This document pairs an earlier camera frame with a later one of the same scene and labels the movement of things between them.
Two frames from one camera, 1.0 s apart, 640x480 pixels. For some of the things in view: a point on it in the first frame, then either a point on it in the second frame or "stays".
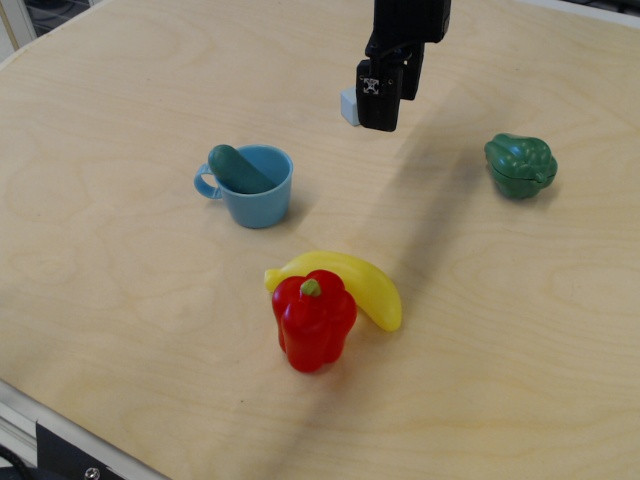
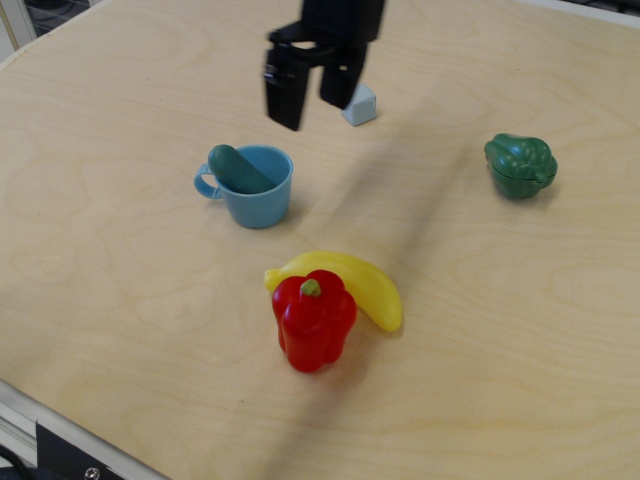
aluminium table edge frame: (19, 415) stays
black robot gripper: (397, 25) -> (343, 26)
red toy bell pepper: (315, 314) stays
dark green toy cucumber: (236, 171) stays
